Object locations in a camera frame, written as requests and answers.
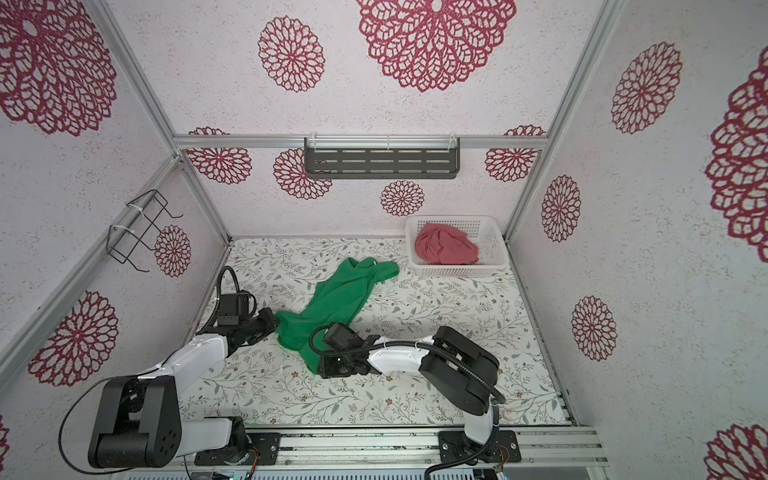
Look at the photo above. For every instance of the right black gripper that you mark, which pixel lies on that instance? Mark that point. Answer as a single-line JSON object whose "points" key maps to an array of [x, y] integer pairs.
{"points": [[326, 369]]}

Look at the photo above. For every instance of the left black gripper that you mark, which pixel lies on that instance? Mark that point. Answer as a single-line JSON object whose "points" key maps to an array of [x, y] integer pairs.
{"points": [[272, 321]]}

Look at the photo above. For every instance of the green tank top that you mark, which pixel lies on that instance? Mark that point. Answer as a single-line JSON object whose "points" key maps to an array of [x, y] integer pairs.
{"points": [[340, 299]]}

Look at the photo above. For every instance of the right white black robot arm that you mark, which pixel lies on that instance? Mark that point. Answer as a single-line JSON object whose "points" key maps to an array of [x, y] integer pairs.
{"points": [[464, 373]]}

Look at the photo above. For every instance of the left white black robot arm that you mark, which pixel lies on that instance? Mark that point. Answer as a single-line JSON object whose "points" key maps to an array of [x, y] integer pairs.
{"points": [[138, 423]]}

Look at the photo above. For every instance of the pink tank top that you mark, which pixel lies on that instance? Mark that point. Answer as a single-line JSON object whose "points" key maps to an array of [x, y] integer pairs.
{"points": [[445, 245]]}

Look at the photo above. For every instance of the white plastic basket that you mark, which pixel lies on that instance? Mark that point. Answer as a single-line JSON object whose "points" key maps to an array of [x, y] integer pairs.
{"points": [[481, 230]]}

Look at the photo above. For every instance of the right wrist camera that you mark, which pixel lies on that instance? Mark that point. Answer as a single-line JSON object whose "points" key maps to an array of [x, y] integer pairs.
{"points": [[340, 338]]}

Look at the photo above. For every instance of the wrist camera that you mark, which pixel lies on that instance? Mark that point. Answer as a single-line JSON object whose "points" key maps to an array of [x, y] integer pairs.
{"points": [[233, 309], [340, 338]]}

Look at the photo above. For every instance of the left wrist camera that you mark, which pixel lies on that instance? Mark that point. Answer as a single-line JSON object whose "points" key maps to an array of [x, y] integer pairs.
{"points": [[233, 309]]}

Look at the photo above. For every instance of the aluminium mounting rail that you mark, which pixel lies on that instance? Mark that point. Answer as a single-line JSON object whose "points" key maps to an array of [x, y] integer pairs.
{"points": [[420, 447]]}

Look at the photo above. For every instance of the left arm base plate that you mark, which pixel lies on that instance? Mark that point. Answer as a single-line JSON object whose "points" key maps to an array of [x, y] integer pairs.
{"points": [[264, 449]]}

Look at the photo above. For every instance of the black wire wall rack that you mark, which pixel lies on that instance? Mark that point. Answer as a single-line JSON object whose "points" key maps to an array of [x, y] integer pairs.
{"points": [[123, 240]]}

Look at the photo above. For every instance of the grey slotted wall shelf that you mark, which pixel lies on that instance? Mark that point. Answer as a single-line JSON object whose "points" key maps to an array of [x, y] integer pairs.
{"points": [[388, 160]]}

